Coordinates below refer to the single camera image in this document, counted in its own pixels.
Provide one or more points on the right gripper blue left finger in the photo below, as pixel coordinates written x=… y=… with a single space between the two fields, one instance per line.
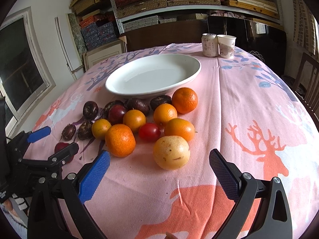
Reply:
x=91 y=178

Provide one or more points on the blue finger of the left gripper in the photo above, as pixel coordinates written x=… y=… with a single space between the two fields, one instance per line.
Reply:
x=38 y=134
x=65 y=155

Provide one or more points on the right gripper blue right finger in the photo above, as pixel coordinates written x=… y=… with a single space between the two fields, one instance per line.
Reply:
x=227 y=174

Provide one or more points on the dark water chestnut small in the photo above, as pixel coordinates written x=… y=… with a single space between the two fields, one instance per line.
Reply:
x=68 y=132

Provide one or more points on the small yellow-orange fruit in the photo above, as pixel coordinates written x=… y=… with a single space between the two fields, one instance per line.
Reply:
x=100 y=128

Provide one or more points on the large orange tangerine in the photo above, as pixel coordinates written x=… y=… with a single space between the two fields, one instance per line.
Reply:
x=120 y=140
x=184 y=100

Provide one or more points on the large yellow round fruit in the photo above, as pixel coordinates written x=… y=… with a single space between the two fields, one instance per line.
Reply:
x=171 y=152

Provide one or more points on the small orange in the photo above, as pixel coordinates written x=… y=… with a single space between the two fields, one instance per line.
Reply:
x=134 y=119
x=164 y=113
x=180 y=127

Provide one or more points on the dark red plum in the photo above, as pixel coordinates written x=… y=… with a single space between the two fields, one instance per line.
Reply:
x=116 y=114

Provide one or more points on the red cherry tomato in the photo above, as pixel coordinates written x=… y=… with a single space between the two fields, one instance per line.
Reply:
x=149 y=132

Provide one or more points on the white framed window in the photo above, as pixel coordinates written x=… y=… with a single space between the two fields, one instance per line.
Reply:
x=25 y=77

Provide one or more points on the pink deer print tablecloth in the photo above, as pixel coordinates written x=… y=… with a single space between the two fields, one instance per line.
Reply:
x=165 y=183

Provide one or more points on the framed picture leaning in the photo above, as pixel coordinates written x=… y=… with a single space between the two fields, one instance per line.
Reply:
x=104 y=52

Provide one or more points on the dark wooden chair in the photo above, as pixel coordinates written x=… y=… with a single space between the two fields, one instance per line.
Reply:
x=310 y=99

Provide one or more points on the white oval plate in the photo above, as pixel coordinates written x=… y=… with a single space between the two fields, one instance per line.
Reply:
x=153 y=75

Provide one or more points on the white paper cup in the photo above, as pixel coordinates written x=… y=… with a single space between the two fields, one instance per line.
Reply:
x=226 y=45

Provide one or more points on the pink beverage can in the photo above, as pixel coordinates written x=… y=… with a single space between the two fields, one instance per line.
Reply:
x=210 y=46

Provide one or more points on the dark wooden cabinet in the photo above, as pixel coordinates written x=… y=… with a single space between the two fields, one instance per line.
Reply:
x=164 y=34

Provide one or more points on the white metal shelf unit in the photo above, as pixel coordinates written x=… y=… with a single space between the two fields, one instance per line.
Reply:
x=194 y=2

